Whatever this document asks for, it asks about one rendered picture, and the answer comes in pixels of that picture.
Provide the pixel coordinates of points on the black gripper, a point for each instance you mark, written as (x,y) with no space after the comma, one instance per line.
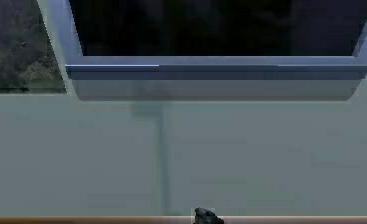
(206,216)

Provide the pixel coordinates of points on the grey framed window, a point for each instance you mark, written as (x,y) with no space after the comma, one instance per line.
(211,71)

